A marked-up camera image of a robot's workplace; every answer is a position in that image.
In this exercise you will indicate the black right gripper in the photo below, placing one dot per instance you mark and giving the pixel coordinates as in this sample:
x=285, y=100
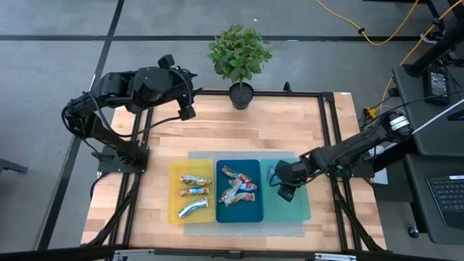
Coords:
x=291, y=173

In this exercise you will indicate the dark blue plastic bin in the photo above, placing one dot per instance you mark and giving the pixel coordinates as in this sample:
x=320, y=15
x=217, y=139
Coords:
x=239, y=214

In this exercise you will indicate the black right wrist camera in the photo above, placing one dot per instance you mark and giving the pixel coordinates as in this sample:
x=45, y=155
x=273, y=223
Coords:
x=286, y=194

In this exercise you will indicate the teal plastic bin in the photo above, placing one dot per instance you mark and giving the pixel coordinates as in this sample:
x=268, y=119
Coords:
x=286, y=212

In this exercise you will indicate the white blue granola bar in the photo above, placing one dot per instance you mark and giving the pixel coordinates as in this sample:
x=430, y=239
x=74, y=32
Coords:
x=228, y=191

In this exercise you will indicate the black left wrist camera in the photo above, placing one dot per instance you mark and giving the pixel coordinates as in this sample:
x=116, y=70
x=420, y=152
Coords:
x=187, y=113

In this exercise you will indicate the black power adapter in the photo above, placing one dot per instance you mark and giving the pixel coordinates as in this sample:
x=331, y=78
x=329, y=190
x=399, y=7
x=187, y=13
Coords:
x=436, y=87

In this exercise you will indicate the black aluminium table frame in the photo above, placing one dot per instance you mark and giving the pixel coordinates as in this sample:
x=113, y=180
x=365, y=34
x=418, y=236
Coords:
x=54, y=253

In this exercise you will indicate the grey desk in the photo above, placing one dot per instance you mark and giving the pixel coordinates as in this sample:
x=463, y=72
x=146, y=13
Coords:
x=435, y=145

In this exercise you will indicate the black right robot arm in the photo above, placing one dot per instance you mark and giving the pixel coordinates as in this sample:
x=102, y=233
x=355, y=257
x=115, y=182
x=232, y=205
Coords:
x=355, y=148

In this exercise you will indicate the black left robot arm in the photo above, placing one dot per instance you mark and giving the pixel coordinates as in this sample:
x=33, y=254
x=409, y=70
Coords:
x=94, y=123

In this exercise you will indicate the black keyboard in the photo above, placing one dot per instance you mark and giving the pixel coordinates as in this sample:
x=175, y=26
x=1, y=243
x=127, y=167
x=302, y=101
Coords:
x=449, y=199

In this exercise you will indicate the orange Chewy granola bar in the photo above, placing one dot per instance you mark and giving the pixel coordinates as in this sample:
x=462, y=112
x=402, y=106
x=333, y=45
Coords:
x=243, y=198

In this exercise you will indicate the black stand pole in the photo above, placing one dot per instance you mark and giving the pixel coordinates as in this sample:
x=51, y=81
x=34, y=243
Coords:
x=435, y=50

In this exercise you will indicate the green granola bar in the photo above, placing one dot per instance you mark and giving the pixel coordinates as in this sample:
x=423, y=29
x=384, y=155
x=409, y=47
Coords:
x=192, y=208
x=194, y=180

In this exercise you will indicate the black furniture foot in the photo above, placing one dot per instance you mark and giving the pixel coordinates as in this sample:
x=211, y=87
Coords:
x=11, y=166

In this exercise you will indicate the yellow plastic bin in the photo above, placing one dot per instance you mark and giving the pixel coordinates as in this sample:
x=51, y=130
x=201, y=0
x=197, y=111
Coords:
x=192, y=166

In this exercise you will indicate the green plant in black pot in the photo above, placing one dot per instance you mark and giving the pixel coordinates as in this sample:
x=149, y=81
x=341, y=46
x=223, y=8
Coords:
x=239, y=58

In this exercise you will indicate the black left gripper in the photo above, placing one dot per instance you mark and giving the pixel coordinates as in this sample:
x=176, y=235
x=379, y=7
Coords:
x=152, y=87

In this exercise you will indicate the black castor wheel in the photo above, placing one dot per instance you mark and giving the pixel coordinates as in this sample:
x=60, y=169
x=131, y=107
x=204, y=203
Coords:
x=413, y=232

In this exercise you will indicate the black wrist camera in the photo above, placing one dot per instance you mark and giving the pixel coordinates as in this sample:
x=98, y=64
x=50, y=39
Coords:
x=286, y=194
x=187, y=113

